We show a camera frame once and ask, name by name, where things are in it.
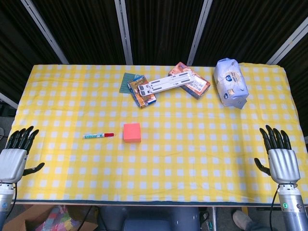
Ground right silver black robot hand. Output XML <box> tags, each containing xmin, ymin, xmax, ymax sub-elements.
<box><xmin>254</xmin><ymin>124</ymin><xmax>301</xmax><ymax>185</ymax></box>

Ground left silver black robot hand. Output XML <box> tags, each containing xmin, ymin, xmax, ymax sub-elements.
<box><xmin>0</xmin><ymin>125</ymin><xmax>45</xmax><ymax>184</ymax></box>

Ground red capped marker pen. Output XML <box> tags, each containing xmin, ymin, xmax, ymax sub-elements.
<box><xmin>83</xmin><ymin>132</ymin><xmax>115</xmax><ymax>140</ymax></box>

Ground pink cube block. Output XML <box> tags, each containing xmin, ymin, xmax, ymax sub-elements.
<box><xmin>123</xmin><ymin>123</ymin><xmax>141</xmax><ymax>143</ymax></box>

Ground brown cardboard box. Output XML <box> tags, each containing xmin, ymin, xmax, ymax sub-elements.
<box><xmin>2</xmin><ymin>204</ymin><xmax>99</xmax><ymax>231</ymax></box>

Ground grey shoe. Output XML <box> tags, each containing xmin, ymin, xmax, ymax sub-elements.
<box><xmin>232</xmin><ymin>209</ymin><xmax>253</xmax><ymax>231</ymax></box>

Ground colourful foam pieces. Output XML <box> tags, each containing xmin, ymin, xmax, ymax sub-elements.
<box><xmin>36</xmin><ymin>205</ymin><xmax>81</xmax><ymax>231</ymax></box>

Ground white blue plastic bag pack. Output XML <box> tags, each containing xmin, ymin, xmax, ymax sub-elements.
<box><xmin>213</xmin><ymin>57</ymin><xmax>249</xmax><ymax>110</ymax></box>

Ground large orange blue box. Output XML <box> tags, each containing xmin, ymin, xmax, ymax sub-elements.
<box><xmin>167</xmin><ymin>62</ymin><xmax>211</xmax><ymax>100</ymax></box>

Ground yellow white checkered tablecloth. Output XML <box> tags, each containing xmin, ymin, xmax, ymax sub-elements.
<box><xmin>11</xmin><ymin>63</ymin><xmax>300</xmax><ymax>202</ymax></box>

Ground green ribbed card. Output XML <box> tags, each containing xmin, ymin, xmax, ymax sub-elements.
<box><xmin>119</xmin><ymin>73</ymin><xmax>138</xmax><ymax>94</ymax></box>

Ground white folding laptop stand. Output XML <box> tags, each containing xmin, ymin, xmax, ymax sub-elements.
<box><xmin>136</xmin><ymin>71</ymin><xmax>196</xmax><ymax>97</ymax></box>

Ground small blue orange box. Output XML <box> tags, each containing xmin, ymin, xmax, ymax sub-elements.
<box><xmin>127</xmin><ymin>75</ymin><xmax>157</xmax><ymax>109</ymax></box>

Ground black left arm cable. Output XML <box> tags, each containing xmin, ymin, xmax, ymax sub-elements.
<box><xmin>11</xmin><ymin>182</ymin><xmax>19</xmax><ymax>205</ymax></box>

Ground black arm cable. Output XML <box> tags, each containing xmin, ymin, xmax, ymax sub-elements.
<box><xmin>11</xmin><ymin>182</ymin><xmax>19</xmax><ymax>205</ymax></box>
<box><xmin>269</xmin><ymin>184</ymin><xmax>281</xmax><ymax>231</ymax></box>

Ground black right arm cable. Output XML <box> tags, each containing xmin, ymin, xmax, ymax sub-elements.
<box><xmin>269</xmin><ymin>184</ymin><xmax>281</xmax><ymax>231</ymax></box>

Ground white aluminium frame post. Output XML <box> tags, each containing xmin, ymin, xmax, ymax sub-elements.
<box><xmin>0</xmin><ymin>92</ymin><xmax>19</xmax><ymax>109</ymax></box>
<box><xmin>266</xmin><ymin>18</ymin><xmax>308</xmax><ymax>65</ymax></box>
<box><xmin>186</xmin><ymin>0</ymin><xmax>213</xmax><ymax>66</ymax></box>
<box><xmin>20</xmin><ymin>0</ymin><xmax>70</xmax><ymax>64</ymax></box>
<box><xmin>114</xmin><ymin>0</ymin><xmax>134</xmax><ymax>65</ymax></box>

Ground black cable under table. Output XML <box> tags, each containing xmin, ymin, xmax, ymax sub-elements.
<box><xmin>78</xmin><ymin>205</ymin><xmax>94</xmax><ymax>231</ymax></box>

